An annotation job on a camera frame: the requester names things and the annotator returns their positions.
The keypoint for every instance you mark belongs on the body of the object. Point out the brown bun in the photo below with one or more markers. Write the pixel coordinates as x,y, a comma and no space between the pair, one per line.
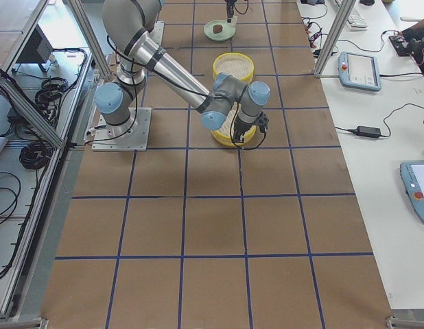
217,28

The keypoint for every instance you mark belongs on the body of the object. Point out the yellow rimmed steamer basket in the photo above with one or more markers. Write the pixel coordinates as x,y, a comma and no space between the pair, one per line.
235,64
224,134

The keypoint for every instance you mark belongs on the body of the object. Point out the aluminium frame post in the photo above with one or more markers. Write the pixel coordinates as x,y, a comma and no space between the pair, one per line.
334,33

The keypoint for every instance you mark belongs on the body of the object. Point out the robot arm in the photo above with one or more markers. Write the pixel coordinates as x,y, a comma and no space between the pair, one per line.
129,24

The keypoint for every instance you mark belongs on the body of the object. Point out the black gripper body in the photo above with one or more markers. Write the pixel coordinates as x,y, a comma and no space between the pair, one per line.
241,127

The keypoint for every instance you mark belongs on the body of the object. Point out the white keyboard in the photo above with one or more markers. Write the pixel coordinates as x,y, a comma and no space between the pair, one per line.
355,21

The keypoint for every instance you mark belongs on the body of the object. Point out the black power adapter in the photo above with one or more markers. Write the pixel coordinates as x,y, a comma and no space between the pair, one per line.
369,132

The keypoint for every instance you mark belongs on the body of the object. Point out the teach pendant tablet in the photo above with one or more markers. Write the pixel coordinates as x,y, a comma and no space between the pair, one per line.
359,71

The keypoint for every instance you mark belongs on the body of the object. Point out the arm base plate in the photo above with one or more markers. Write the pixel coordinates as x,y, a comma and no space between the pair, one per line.
130,136
157,33

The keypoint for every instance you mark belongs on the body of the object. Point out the green plate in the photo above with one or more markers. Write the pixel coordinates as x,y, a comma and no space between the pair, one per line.
228,32

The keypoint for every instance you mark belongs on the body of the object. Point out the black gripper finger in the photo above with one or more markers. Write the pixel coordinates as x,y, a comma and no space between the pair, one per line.
230,6
237,137

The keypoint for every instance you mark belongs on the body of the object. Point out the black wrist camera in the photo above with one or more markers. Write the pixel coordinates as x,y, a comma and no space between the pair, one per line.
262,122

